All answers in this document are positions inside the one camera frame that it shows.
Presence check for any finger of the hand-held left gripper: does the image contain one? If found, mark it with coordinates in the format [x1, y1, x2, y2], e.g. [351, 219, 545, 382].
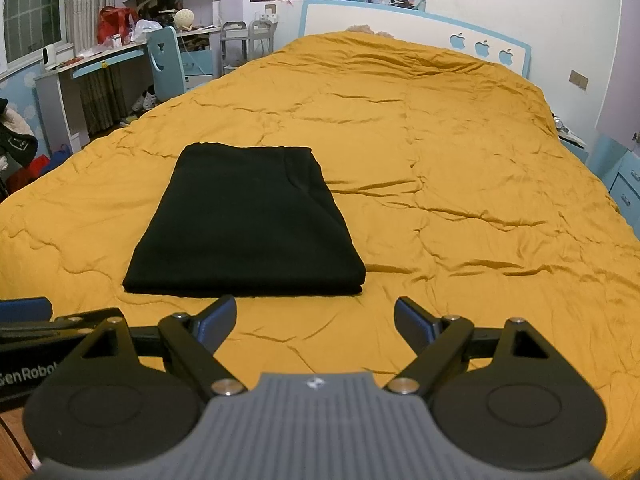
[0, 297, 54, 324]
[0, 311, 110, 345]

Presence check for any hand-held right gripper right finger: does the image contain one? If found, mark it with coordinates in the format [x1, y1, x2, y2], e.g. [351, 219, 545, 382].
[384, 296, 553, 396]

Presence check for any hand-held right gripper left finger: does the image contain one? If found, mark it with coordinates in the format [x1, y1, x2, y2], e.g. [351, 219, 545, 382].
[75, 294, 248, 397]

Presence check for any black sweater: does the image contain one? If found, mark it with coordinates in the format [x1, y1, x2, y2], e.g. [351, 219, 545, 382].
[122, 142, 367, 299]

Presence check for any red cloth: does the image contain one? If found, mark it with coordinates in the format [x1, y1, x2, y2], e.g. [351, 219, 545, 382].
[6, 155, 52, 193]

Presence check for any bed with yellow duvet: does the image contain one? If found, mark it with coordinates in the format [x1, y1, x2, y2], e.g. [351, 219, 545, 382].
[0, 30, 640, 461]

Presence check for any black jacket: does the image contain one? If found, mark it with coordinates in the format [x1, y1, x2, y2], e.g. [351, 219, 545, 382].
[0, 99, 39, 172]

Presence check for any dark desk curtain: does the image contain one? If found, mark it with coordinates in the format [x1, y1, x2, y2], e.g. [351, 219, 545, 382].
[80, 67, 129, 134]

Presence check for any white and blue desk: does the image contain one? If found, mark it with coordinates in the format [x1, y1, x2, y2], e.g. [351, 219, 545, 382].
[34, 25, 222, 157]

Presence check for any blue nightstand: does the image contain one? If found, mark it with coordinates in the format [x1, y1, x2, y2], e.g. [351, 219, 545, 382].
[586, 150, 640, 218]

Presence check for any blue chair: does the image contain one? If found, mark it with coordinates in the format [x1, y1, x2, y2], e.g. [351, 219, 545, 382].
[147, 26, 214, 104]

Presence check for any grey rolling cart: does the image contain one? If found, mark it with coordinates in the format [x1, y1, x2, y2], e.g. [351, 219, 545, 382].
[220, 20, 277, 75]

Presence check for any red bag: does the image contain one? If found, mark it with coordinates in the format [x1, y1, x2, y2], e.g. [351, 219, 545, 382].
[97, 6, 139, 45]

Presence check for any beige plush toy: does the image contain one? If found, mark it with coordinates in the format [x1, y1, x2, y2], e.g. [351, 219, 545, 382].
[345, 23, 397, 37]

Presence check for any window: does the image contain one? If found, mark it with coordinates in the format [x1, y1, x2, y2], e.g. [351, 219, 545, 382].
[2, 0, 68, 64]

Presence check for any white plastic bag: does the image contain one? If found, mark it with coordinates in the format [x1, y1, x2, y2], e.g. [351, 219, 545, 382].
[131, 19, 164, 42]

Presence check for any white and blue headboard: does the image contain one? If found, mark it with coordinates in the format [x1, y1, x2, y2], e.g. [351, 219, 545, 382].
[300, 0, 532, 79]

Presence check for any window curtain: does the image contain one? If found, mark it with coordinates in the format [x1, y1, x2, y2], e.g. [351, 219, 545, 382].
[65, 0, 119, 52]

